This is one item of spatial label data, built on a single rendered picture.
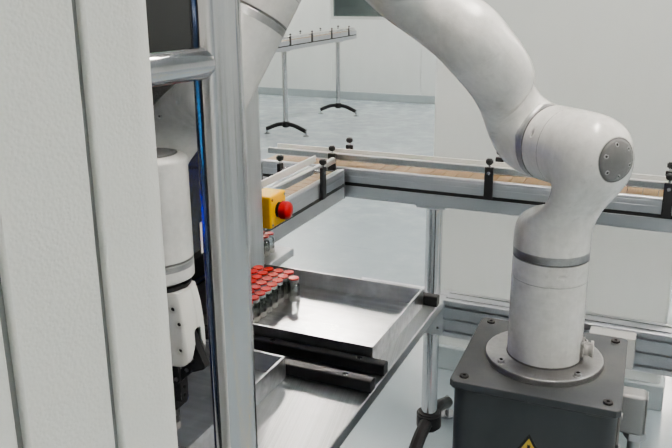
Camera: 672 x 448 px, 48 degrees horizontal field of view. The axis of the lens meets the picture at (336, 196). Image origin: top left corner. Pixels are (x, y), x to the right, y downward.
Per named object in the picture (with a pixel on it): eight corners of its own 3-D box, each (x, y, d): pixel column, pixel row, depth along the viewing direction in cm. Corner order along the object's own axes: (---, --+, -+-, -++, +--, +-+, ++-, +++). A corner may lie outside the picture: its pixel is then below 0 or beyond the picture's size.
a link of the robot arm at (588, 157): (555, 237, 130) (565, 98, 124) (638, 273, 114) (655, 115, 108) (497, 248, 125) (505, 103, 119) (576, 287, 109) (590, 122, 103)
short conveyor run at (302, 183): (229, 277, 168) (225, 209, 164) (171, 267, 175) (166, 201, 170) (349, 199, 229) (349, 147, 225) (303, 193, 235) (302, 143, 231)
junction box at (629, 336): (586, 362, 210) (588, 332, 208) (588, 354, 214) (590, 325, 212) (632, 370, 205) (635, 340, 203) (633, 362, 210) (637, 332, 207)
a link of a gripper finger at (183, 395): (165, 364, 96) (169, 411, 98) (187, 369, 95) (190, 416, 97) (180, 353, 99) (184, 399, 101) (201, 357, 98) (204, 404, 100)
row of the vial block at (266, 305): (239, 327, 135) (238, 303, 134) (286, 290, 151) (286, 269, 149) (250, 329, 134) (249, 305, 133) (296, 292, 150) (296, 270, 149)
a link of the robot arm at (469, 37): (577, 205, 116) (510, 181, 130) (624, 145, 117) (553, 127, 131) (369, -35, 92) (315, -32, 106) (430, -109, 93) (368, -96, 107)
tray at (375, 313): (192, 330, 134) (191, 312, 133) (265, 279, 157) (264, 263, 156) (372, 367, 121) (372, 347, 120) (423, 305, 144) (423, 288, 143)
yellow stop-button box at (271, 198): (242, 225, 166) (240, 194, 164) (258, 216, 172) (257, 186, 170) (272, 230, 163) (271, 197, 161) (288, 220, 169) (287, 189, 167)
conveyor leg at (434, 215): (410, 433, 244) (415, 203, 224) (419, 418, 252) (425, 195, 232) (437, 439, 241) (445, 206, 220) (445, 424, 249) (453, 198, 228)
